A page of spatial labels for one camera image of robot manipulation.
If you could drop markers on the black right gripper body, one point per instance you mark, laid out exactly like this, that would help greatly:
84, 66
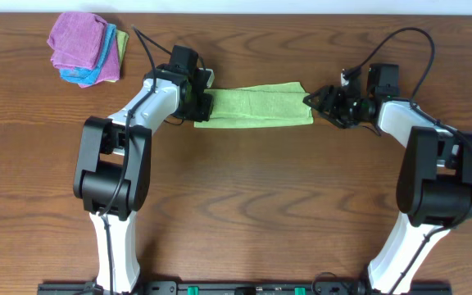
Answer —
344, 111

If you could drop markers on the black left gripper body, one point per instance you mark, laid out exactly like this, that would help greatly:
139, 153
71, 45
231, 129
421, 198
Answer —
199, 107

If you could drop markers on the light green microfiber cloth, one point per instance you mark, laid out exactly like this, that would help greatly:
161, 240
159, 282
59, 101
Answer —
261, 106

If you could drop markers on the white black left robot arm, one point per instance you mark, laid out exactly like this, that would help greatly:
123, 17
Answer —
113, 170

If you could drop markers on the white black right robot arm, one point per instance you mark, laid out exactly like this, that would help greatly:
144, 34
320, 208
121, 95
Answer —
434, 186

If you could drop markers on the lower purple folded cloth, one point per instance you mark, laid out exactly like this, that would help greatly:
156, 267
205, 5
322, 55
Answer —
110, 70

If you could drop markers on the bottom green folded cloth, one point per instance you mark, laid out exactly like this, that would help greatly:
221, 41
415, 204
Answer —
122, 40

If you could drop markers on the blue folded cloth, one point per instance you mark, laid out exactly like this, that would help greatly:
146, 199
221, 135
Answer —
80, 75

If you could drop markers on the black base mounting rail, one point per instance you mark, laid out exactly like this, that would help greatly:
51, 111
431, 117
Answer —
173, 288

